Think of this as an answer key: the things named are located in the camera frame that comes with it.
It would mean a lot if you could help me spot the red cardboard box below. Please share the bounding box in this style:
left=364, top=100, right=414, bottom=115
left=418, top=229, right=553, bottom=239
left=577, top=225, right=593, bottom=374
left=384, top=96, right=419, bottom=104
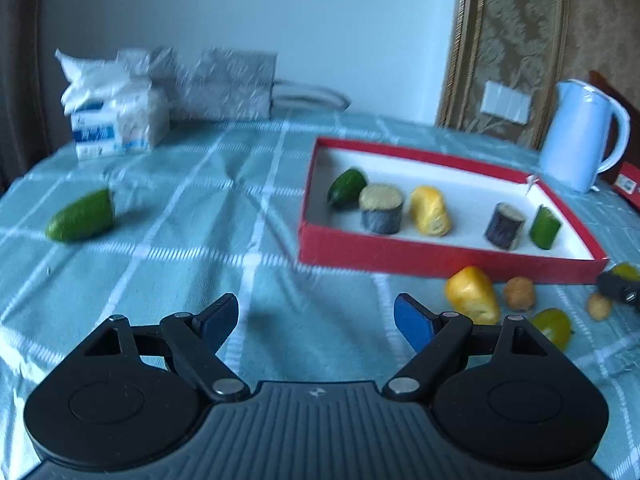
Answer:
left=612, top=161, right=640, bottom=211

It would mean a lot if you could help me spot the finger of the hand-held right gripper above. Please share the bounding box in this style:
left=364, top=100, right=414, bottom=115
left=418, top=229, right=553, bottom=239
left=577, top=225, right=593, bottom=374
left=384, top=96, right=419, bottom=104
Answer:
left=597, top=271, right=640, bottom=307

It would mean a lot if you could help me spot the green checked tablecloth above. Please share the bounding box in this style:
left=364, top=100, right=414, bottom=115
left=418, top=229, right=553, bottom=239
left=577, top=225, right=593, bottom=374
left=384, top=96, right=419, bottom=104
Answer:
left=0, top=110, right=640, bottom=480

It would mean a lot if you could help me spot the yellow star fruit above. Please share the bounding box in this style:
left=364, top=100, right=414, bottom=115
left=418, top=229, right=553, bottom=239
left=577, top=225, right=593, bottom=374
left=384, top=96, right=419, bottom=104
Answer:
left=445, top=266, right=501, bottom=326
left=410, top=186, right=452, bottom=238

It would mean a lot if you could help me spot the red cardboard box tray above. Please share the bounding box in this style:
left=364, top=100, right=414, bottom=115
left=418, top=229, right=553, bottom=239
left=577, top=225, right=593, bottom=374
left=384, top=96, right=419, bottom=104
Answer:
left=298, top=136, right=610, bottom=286

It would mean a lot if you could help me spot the gold wall panel frame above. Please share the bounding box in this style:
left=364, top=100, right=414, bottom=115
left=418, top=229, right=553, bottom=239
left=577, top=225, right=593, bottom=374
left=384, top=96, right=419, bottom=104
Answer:
left=436, top=0, right=571, bottom=148

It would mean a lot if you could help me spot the silver patterned gift bag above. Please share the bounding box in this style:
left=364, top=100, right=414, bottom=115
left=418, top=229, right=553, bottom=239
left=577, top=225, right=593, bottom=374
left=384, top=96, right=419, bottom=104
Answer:
left=117, top=47, right=351, bottom=122

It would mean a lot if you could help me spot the brown patterned curtain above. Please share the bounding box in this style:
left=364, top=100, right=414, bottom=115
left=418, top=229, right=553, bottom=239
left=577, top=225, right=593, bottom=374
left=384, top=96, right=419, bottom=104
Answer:
left=0, top=0, right=46, bottom=196

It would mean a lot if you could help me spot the green cucumber end piece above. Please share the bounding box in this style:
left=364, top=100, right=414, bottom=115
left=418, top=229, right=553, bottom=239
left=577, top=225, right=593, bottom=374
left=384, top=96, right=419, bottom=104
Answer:
left=327, top=167, right=369, bottom=211

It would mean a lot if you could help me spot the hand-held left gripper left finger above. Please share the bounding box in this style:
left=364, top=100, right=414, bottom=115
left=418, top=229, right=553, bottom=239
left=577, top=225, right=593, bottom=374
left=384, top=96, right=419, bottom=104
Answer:
left=65, top=293, right=250, bottom=403

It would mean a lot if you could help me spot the brown longan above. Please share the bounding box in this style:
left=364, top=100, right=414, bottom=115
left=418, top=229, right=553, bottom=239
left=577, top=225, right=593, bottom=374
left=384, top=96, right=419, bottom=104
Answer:
left=586, top=293, right=612, bottom=322
left=503, top=276, right=537, bottom=311

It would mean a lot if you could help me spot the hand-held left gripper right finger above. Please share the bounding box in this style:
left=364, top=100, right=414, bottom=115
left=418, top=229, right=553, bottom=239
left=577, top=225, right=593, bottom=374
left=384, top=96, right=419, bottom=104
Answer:
left=382, top=293, right=568, bottom=403

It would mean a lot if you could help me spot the small purple eggplant piece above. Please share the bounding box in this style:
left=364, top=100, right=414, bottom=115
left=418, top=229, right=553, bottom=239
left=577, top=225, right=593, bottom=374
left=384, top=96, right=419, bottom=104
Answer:
left=484, top=202, right=527, bottom=251

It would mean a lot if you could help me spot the long green cucumber half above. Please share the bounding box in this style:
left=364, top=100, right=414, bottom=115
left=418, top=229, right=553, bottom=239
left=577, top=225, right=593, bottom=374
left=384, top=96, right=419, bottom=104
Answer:
left=45, top=188, right=116, bottom=243

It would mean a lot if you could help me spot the white tissue pack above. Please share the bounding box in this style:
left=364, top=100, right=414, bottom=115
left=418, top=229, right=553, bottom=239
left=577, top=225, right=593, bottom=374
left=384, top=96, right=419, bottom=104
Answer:
left=55, top=49, right=171, bottom=162

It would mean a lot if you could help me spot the light blue electric kettle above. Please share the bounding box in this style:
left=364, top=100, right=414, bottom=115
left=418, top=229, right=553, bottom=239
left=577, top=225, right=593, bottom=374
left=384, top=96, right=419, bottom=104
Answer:
left=537, top=80, right=632, bottom=194

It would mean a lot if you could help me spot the white wall switch panel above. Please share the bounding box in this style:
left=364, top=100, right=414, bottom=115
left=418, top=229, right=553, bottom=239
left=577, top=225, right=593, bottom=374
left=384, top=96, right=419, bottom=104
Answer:
left=481, top=81, right=533, bottom=126

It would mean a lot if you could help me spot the short green cucumber piece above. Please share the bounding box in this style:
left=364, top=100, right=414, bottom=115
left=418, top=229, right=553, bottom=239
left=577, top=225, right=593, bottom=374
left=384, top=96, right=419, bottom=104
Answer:
left=530, top=204, right=562, bottom=251

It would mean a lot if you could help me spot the brown wooden headboard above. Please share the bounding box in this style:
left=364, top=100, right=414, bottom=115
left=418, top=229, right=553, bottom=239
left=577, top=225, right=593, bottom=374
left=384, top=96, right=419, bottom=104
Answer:
left=589, top=70, right=640, bottom=183

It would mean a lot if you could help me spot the large purple eggplant piece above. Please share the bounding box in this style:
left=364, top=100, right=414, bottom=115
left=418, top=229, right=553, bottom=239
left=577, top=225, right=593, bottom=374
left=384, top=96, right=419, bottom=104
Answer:
left=358, top=184, right=405, bottom=235

